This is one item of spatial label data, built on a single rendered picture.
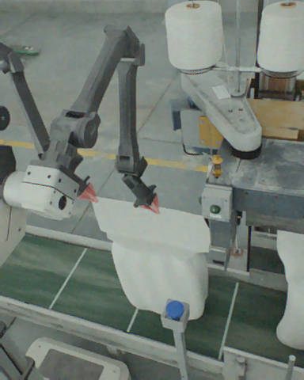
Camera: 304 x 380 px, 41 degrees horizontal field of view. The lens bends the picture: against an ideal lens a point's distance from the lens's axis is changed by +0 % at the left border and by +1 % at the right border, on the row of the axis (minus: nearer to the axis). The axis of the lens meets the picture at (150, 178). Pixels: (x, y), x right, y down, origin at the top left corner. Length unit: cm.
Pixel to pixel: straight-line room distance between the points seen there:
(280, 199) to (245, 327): 94
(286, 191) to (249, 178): 10
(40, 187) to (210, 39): 63
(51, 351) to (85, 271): 41
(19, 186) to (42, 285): 128
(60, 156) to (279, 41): 65
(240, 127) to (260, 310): 104
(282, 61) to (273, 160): 27
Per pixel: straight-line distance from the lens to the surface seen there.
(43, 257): 236
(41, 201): 95
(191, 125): 151
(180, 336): 157
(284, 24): 117
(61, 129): 106
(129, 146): 137
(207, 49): 124
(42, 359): 217
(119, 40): 124
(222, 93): 135
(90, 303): 210
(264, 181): 113
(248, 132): 117
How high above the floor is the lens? 208
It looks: 40 degrees down
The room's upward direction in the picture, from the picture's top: 9 degrees counter-clockwise
